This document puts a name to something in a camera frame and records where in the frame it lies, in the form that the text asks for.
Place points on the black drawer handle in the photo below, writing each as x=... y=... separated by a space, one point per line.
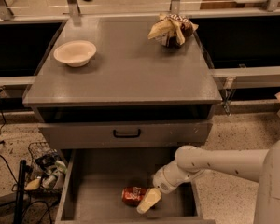
x=118 y=134

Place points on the open grey middle drawer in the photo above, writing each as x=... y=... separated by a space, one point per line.
x=96 y=178

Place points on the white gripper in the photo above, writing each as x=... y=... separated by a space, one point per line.
x=161 y=181

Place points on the red coke can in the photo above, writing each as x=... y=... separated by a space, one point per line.
x=132 y=196

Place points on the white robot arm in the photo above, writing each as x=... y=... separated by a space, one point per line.
x=258 y=165

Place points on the crumpled brown chip bag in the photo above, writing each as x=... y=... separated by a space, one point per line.
x=172 y=30

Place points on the metal clamp bracket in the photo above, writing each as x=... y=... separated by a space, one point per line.
x=228 y=92

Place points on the white paper bowl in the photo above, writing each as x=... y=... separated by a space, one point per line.
x=75 y=53

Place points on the black stand pole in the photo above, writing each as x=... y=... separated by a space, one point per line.
x=20 y=193

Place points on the wire basket with items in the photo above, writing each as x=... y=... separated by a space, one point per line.
x=47 y=171

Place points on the closed grey top drawer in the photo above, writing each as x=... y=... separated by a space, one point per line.
x=100 y=135

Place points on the grey drawer cabinet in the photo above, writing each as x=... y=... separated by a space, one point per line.
x=130 y=79

